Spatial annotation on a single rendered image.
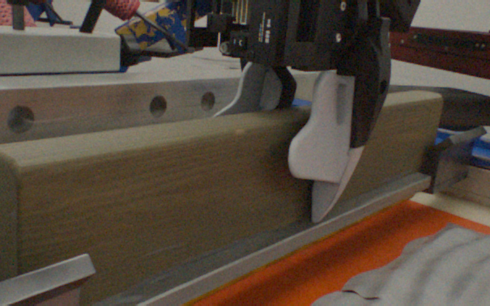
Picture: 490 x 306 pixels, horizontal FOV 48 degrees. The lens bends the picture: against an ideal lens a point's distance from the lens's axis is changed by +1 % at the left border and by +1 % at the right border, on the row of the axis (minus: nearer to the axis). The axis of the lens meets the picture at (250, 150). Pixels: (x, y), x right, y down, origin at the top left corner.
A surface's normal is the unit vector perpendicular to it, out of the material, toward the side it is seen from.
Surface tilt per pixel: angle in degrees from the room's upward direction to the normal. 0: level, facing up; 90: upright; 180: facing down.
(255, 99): 97
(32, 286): 45
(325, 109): 84
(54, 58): 90
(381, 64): 78
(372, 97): 107
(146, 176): 90
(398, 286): 34
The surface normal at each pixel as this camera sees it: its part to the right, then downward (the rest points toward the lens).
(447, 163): 0.76, 0.24
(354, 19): -0.65, 0.15
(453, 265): 0.51, -0.68
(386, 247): 0.10, -0.96
